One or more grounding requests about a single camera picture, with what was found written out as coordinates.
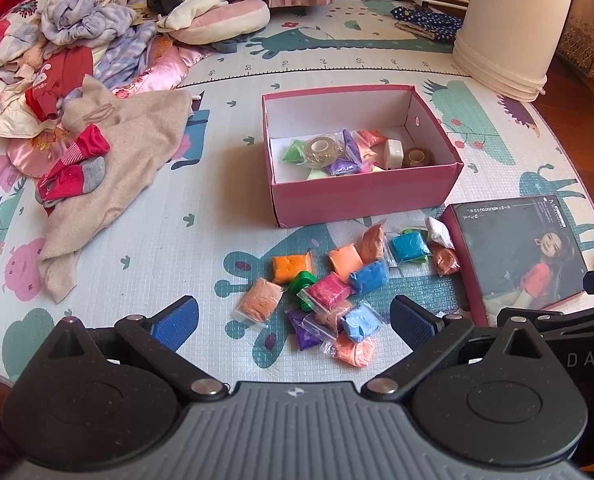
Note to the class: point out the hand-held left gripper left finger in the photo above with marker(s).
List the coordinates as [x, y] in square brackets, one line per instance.
[177, 322]

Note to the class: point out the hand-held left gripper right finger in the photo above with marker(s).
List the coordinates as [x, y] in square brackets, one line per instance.
[412, 321]

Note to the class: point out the royal blue clay packet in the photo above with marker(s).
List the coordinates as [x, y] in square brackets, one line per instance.
[369, 277]

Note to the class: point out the teal blue clay packet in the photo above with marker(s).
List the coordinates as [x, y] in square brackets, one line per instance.
[409, 249]

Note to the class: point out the pink cardboard box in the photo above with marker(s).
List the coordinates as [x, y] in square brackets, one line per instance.
[367, 200]

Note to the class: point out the periwinkle blue clay packet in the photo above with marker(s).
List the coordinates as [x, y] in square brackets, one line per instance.
[359, 321]

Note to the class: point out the salmon pink clay packet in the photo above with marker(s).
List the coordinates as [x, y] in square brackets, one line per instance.
[354, 351]

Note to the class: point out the dusty brown clay packet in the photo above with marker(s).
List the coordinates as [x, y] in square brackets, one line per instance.
[333, 319]

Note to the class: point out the cartoon print play mat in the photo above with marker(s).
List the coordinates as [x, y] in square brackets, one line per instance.
[177, 240]

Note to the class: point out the peach clay packet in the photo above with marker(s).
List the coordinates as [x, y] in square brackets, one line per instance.
[259, 302]

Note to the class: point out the magenta clay packet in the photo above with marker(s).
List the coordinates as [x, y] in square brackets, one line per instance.
[329, 292]

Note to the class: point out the brown-orange clay packet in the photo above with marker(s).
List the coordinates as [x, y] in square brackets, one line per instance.
[372, 242]

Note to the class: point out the light orange clay packet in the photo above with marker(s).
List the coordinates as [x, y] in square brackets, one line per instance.
[345, 261]

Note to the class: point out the white clay packet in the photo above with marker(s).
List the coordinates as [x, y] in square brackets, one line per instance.
[437, 232]

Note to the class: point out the purple clay packet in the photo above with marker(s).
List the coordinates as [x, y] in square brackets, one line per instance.
[303, 332]
[349, 152]

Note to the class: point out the green toy bolt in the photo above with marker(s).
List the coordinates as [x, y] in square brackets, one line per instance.
[302, 285]

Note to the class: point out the brown tape roll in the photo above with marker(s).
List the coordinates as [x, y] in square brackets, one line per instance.
[408, 159]

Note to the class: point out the small white case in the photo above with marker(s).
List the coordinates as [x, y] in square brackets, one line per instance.
[393, 155]

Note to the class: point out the red and grey sock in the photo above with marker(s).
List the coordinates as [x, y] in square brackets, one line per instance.
[72, 182]

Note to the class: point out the beige cloth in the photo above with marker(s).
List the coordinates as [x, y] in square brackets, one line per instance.
[127, 150]

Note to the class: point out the coral clay packet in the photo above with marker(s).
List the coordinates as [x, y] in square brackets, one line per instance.
[372, 137]

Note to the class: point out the clear tape roll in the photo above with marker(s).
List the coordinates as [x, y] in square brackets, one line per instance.
[313, 157]

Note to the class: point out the green clay packet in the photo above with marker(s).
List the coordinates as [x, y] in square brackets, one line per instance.
[293, 151]

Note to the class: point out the pink satin cloth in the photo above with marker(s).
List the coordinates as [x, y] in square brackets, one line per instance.
[162, 57]

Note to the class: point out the red garment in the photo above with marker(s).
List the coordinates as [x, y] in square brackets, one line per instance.
[62, 80]

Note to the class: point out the purple striped garment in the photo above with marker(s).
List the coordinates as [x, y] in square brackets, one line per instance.
[127, 55]

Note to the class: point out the white plastic bucket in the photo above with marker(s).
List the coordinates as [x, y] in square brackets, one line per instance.
[512, 25]

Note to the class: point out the dark blue dotted cloth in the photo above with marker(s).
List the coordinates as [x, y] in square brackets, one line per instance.
[427, 20]

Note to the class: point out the pink plush pillow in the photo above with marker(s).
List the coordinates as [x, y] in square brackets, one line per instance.
[232, 22]

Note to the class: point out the cream white garment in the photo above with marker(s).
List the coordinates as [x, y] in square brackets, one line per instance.
[197, 2]

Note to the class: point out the lavender white garment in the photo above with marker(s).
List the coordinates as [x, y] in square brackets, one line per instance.
[84, 15]

